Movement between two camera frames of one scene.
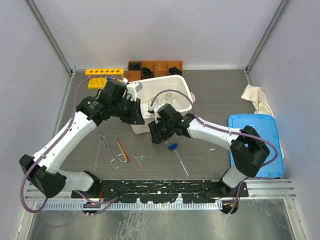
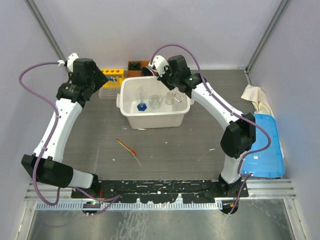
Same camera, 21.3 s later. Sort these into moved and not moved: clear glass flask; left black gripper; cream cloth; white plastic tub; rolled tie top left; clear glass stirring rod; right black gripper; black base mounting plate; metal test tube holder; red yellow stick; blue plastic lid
Moved: metal test tube holder; red yellow stick; left black gripper; right black gripper
Not moved: black base mounting plate; blue plastic lid; clear glass stirring rod; rolled tie top left; clear glass flask; cream cloth; white plastic tub
